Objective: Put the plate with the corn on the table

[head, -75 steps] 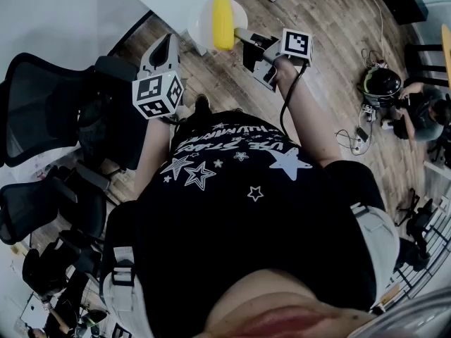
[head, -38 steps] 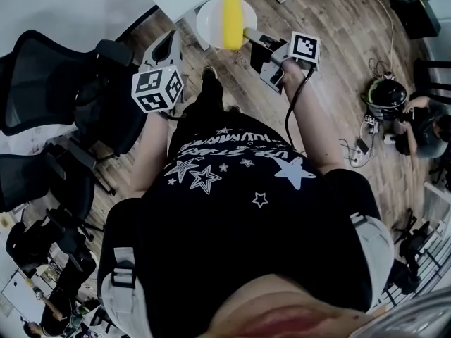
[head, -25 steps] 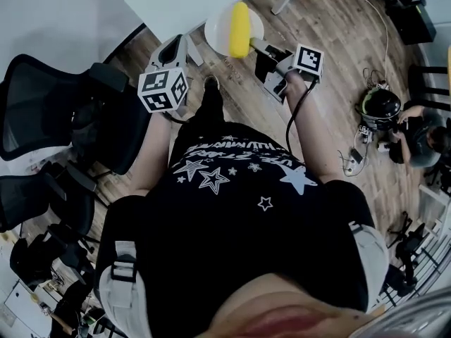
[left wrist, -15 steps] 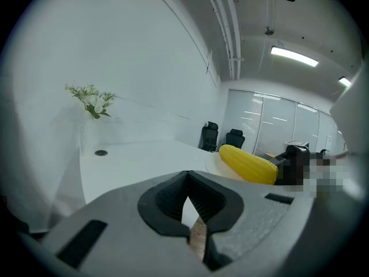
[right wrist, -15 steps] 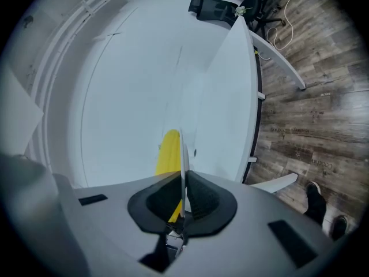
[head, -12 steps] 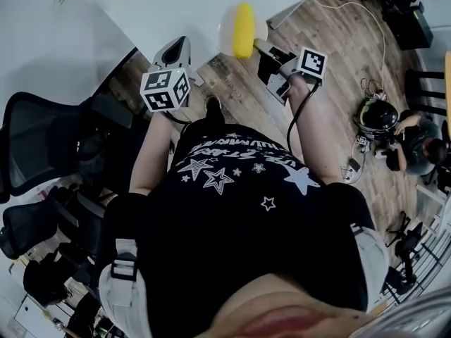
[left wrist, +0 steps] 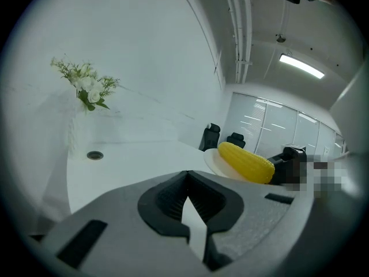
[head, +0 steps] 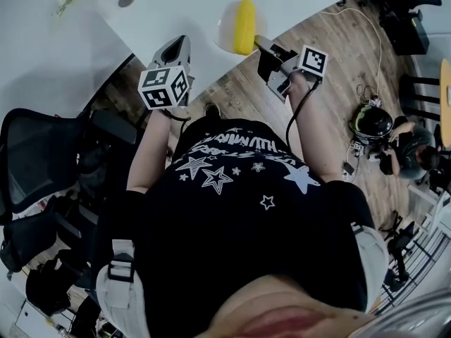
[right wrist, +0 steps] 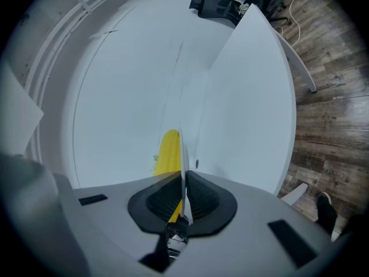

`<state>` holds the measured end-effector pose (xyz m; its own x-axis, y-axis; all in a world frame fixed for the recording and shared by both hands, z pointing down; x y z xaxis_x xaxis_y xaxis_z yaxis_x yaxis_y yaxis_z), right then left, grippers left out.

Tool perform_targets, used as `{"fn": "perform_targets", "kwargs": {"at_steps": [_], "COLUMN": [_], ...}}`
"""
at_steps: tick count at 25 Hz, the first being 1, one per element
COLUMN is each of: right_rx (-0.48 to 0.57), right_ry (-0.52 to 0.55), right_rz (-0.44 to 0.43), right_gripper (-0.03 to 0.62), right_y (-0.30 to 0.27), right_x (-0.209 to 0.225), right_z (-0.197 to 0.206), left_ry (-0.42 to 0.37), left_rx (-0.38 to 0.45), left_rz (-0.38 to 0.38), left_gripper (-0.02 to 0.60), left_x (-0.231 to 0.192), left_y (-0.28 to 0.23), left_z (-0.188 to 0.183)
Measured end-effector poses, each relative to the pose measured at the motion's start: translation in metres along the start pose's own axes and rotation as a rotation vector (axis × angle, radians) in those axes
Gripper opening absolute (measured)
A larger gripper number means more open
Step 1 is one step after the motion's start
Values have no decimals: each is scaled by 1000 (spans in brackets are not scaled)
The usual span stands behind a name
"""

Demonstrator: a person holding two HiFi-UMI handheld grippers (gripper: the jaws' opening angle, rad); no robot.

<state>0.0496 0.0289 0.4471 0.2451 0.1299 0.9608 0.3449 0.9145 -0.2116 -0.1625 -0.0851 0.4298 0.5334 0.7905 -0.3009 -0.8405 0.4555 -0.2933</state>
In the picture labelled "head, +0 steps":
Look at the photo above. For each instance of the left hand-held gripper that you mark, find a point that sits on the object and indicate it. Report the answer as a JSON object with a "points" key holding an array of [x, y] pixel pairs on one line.
{"points": [[160, 88]]}

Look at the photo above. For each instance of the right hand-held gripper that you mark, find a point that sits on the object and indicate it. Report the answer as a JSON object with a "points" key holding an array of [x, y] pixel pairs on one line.
{"points": [[311, 62]]}

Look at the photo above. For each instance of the yellow corn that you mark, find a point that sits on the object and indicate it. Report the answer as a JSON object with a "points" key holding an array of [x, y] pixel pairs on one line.
{"points": [[245, 26]]}

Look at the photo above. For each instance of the white plate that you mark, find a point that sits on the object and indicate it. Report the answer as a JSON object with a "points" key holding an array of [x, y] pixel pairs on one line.
{"points": [[225, 26]]}

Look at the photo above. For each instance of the person's right forearm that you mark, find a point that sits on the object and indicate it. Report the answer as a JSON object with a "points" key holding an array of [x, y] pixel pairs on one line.
{"points": [[313, 136]]}

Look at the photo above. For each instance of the person's left forearm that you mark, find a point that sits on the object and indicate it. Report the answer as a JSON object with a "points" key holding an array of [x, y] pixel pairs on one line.
{"points": [[151, 150]]}

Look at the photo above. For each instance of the white table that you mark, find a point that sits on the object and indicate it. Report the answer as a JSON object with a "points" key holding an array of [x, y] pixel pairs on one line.
{"points": [[169, 5]]}

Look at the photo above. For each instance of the person's dark shoe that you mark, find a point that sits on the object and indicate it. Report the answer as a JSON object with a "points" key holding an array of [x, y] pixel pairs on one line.
{"points": [[213, 111]]}

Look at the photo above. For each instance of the white power strip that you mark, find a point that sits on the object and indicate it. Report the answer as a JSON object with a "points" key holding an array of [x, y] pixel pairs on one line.
{"points": [[371, 101]]}

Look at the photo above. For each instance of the black helmet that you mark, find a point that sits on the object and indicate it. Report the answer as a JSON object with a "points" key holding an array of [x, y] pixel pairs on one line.
{"points": [[373, 122]]}

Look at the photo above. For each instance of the black equipment case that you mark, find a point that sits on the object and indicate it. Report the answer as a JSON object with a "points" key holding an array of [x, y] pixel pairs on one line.
{"points": [[408, 34]]}

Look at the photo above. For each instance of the black slatted stool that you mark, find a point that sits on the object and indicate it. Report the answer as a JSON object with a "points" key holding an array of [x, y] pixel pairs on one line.
{"points": [[417, 95]]}

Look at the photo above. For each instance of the black mesh office chair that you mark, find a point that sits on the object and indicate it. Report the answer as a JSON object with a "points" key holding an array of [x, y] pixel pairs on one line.
{"points": [[38, 153]]}

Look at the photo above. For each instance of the black star print shirt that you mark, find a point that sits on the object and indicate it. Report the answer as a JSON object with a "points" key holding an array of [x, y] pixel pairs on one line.
{"points": [[229, 231]]}

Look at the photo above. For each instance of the round yellow side table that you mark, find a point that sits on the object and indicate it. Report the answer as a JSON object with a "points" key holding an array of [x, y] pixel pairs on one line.
{"points": [[445, 93]]}

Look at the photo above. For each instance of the black padded chair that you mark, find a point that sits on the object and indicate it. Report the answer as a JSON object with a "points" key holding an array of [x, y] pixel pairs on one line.
{"points": [[31, 234]]}

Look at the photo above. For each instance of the black bag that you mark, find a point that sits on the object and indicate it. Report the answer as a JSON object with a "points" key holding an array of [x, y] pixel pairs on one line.
{"points": [[53, 287]]}

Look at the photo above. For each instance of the white cabinet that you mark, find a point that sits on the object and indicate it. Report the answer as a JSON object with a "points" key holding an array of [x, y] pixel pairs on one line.
{"points": [[24, 315]]}

